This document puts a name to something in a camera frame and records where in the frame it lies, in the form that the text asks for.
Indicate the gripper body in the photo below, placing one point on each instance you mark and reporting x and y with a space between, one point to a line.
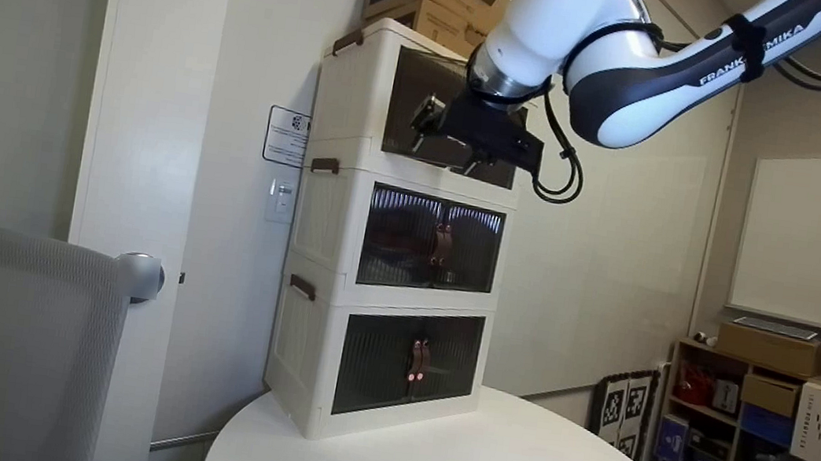
498 135

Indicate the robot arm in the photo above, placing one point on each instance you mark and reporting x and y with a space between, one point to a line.
622 68

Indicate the white stacked storage cabinet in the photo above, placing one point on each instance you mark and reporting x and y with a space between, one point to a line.
328 251

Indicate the row of calibration boards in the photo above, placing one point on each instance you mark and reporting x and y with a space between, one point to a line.
625 409

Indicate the white keyboard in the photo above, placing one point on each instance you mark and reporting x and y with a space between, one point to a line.
774 328

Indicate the long cardboard box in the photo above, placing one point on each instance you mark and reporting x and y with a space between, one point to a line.
771 351

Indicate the white room door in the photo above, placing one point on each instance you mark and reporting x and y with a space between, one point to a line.
149 109

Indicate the silver door knob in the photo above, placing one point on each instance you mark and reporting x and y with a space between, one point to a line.
142 277

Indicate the tall white box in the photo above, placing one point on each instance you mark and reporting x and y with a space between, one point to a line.
816 423

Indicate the white wall sign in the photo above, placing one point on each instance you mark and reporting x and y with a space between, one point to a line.
286 136

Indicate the wall switch plate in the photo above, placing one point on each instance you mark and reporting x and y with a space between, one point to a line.
281 201

